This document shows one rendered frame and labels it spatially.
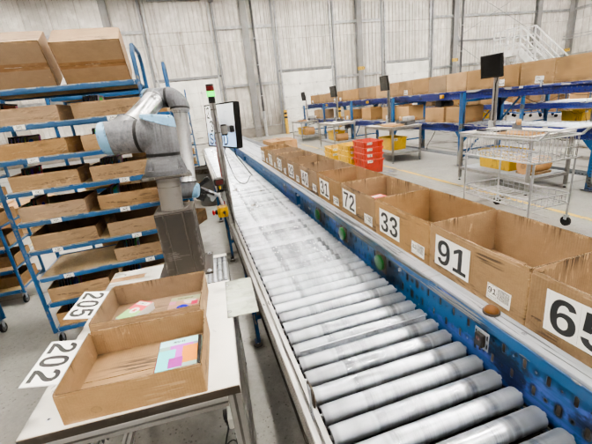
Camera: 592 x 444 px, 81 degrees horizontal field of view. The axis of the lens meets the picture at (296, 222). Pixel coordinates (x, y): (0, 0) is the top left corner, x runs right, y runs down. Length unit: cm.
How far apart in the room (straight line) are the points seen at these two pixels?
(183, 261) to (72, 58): 153
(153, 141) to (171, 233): 43
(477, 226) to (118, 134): 152
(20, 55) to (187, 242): 160
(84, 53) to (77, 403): 208
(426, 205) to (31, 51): 243
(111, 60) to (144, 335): 186
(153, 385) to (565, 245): 127
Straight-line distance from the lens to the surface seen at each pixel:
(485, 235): 148
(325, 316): 132
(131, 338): 137
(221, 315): 141
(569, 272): 115
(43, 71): 281
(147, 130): 169
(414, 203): 173
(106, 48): 267
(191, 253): 177
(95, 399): 116
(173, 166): 167
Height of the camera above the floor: 150
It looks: 19 degrees down
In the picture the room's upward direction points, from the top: 6 degrees counter-clockwise
